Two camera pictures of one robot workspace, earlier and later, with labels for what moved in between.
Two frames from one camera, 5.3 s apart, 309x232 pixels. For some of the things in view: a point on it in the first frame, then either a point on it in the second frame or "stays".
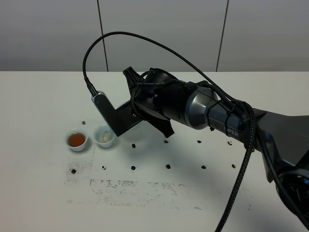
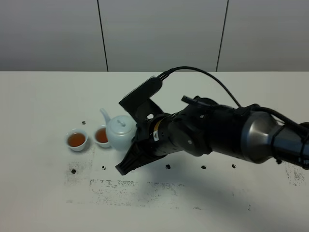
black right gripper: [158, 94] to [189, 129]
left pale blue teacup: [76, 139] stays
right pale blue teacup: [104, 136] stays
